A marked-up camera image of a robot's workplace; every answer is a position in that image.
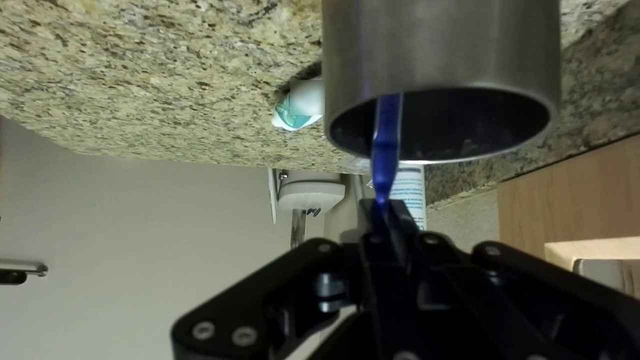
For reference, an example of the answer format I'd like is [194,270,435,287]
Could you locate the small items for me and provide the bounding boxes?
[321,0,562,167]

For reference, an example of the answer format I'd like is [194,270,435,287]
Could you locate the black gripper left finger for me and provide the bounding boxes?
[168,198,397,360]

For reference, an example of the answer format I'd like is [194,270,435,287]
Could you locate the blue white toothbrush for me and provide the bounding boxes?
[370,93,406,207]

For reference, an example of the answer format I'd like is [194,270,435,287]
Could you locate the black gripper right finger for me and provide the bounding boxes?
[388,198,640,360]

